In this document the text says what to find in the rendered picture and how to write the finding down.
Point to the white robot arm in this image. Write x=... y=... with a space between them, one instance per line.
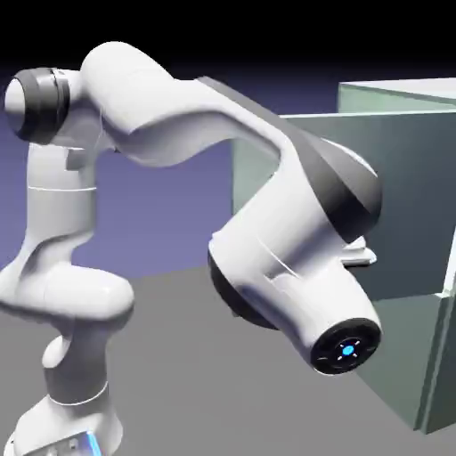
x=185 y=117

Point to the pale green cabinet door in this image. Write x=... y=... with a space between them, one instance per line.
x=413 y=171

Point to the pale green cabinet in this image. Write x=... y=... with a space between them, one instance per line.
x=395 y=331

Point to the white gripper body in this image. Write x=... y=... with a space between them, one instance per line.
x=360 y=255

